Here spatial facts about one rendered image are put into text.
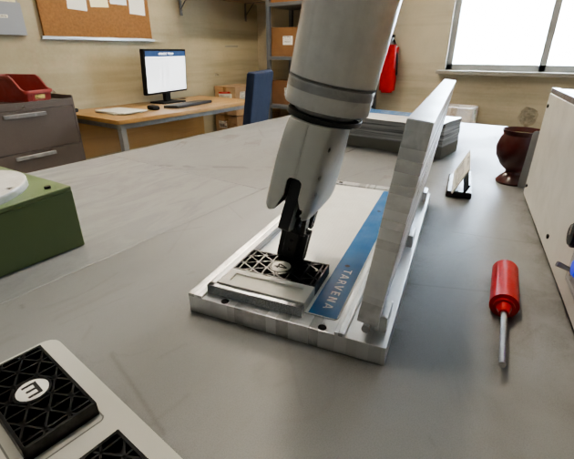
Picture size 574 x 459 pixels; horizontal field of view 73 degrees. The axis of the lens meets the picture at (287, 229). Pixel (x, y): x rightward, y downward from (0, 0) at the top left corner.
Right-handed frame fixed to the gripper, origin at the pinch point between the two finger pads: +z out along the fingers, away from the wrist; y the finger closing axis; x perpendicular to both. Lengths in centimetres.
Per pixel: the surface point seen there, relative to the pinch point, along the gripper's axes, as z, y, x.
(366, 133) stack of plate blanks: 2, -74, -8
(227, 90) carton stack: 57, -318, -194
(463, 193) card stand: -0.2, -38.7, 19.0
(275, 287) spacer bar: 1.5, 7.2, 1.2
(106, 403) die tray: 4.8, 23.9, -4.8
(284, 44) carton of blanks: 6, -360, -159
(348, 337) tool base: 0.7, 10.5, 9.9
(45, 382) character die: 4.7, 25.0, -9.7
